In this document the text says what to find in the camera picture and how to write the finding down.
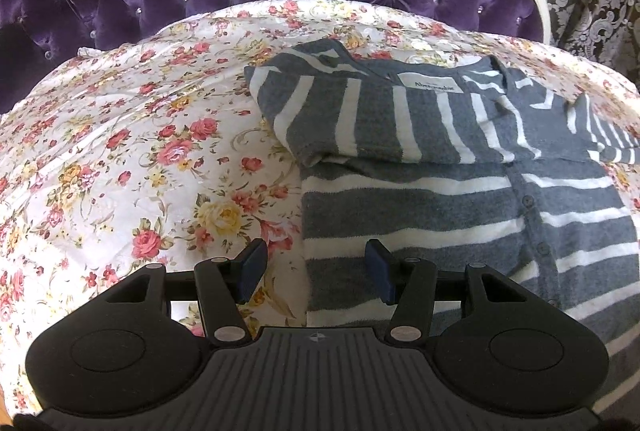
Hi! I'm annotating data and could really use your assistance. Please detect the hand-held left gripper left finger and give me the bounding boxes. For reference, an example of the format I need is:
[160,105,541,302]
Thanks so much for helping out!
[107,238,269,347]

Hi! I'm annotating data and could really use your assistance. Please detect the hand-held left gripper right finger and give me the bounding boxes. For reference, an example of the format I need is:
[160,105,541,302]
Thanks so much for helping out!
[365,238,539,347]

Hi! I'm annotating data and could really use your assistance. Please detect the grey white striped cardigan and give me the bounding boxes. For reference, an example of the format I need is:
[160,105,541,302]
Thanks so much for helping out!
[244,38,640,398]

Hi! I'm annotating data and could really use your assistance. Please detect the floral bed sheet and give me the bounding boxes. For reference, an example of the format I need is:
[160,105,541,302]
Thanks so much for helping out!
[0,0,640,417]

